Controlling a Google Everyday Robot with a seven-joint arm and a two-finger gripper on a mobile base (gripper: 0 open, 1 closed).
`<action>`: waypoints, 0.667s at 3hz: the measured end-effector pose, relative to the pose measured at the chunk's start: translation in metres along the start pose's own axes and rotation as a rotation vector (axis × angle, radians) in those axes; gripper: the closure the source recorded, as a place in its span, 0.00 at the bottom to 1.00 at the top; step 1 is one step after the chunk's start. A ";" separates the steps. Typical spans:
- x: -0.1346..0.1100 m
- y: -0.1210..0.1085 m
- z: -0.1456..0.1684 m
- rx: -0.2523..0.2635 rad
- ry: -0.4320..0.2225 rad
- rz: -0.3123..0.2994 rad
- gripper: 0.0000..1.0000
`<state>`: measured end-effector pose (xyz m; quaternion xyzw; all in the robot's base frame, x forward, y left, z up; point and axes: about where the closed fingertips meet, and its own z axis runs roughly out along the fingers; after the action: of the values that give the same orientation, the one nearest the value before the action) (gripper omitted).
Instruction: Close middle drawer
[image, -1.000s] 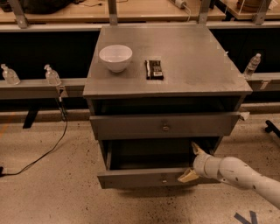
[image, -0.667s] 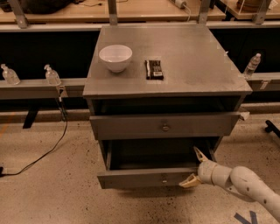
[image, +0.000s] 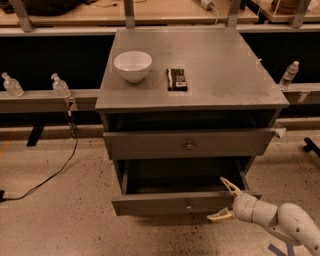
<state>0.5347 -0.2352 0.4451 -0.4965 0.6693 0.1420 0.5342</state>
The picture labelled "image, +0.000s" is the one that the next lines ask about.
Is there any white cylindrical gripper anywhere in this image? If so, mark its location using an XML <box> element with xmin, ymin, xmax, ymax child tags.
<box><xmin>207</xmin><ymin>177</ymin><xmax>258</xmax><ymax>223</ymax></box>

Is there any grey drawer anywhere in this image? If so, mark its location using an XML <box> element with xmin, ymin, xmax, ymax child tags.
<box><xmin>112</xmin><ymin>157</ymin><xmax>262</xmax><ymax>216</ymax></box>
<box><xmin>103</xmin><ymin>128</ymin><xmax>278</xmax><ymax>160</ymax></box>

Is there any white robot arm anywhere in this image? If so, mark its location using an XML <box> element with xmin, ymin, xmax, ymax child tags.
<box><xmin>207</xmin><ymin>177</ymin><xmax>320</xmax><ymax>256</ymax></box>

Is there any grey top drawer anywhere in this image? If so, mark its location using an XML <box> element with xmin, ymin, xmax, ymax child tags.
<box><xmin>103</xmin><ymin>128</ymin><xmax>278</xmax><ymax>160</ymax></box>

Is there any grey wooden drawer cabinet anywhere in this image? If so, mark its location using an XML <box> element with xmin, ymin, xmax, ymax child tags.
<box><xmin>94</xmin><ymin>27</ymin><xmax>290</xmax><ymax>188</ymax></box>

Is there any black chair base leg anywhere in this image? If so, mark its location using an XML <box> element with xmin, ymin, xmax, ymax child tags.
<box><xmin>303</xmin><ymin>137</ymin><xmax>320</xmax><ymax>158</ymax></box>

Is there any black snack bar packet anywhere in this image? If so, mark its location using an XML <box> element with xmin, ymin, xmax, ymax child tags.
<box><xmin>166</xmin><ymin>68</ymin><xmax>188</xmax><ymax>92</ymax></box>

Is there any clear plastic water bottle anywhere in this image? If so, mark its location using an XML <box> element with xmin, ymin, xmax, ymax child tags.
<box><xmin>279</xmin><ymin>61</ymin><xmax>299</xmax><ymax>91</ymax></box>

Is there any white ceramic bowl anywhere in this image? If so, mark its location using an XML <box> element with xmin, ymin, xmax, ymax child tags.
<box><xmin>113</xmin><ymin>51</ymin><xmax>152</xmax><ymax>83</ymax></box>

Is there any clear pump bottle near cabinet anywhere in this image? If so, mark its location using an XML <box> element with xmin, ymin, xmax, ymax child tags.
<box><xmin>51</xmin><ymin>73</ymin><xmax>71</xmax><ymax>98</ymax></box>

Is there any clear pump bottle far left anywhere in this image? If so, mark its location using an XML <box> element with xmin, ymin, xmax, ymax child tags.
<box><xmin>2</xmin><ymin>72</ymin><xmax>24</xmax><ymax>97</ymax></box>

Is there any black bag on table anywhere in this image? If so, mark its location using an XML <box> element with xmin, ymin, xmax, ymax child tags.
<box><xmin>23</xmin><ymin>0</ymin><xmax>85</xmax><ymax>16</ymax></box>

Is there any white power adapter with cord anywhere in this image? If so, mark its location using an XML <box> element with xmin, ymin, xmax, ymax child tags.
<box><xmin>199</xmin><ymin>0</ymin><xmax>219</xmax><ymax>24</ymax></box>

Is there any grey metal rail bench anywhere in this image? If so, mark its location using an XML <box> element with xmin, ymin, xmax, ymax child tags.
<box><xmin>0</xmin><ymin>89</ymin><xmax>99</xmax><ymax>113</ymax></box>

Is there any black power cable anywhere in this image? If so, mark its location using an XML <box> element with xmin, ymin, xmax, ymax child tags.
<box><xmin>0</xmin><ymin>99</ymin><xmax>79</xmax><ymax>203</ymax></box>

